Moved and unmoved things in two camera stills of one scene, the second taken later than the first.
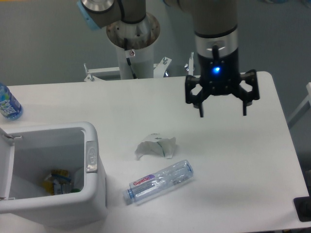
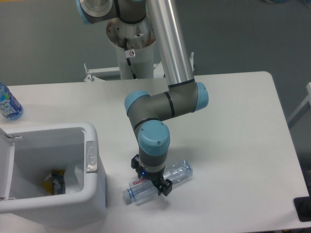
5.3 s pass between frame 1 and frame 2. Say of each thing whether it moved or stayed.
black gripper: moved
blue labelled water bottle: stayed
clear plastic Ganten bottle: stayed
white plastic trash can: stayed
